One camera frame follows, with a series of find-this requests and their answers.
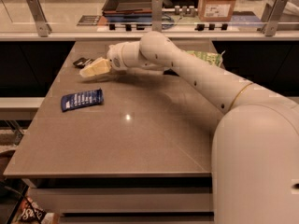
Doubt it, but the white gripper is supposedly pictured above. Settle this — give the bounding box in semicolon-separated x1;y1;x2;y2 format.
79;43;128;77

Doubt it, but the black rxbar chocolate bar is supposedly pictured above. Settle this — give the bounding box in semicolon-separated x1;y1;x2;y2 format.
73;57;93;68

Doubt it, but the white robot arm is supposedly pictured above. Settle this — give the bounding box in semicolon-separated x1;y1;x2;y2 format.
80;31;299;224

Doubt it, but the blue rxbar snack bar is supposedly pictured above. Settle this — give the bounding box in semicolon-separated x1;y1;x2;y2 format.
61;89;104;112

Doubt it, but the orange and black tray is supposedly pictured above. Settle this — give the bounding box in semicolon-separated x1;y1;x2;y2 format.
102;0;152;15

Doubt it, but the glass barrier panel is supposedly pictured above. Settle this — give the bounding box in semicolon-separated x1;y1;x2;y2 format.
0;0;299;39

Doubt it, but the green chip bag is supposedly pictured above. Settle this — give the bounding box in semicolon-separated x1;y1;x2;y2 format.
184;50;223;67

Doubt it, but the cardboard box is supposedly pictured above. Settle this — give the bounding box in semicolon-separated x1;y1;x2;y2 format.
198;0;236;21

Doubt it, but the snack bag on floor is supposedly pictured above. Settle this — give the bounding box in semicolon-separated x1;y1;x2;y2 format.
12;198;59;224

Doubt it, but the left metal glass bracket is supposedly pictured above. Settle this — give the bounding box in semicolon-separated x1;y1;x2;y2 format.
26;0;51;37

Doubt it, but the metal glass bracket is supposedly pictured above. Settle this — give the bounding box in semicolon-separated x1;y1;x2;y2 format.
26;0;51;37
151;0;163;32
261;0;288;36

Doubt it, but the middle metal glass bracket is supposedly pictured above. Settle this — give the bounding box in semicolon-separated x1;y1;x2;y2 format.
151;0;163;32

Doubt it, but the right metal glass bracket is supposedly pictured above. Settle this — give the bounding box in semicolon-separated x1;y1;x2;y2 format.
261;0;288;36

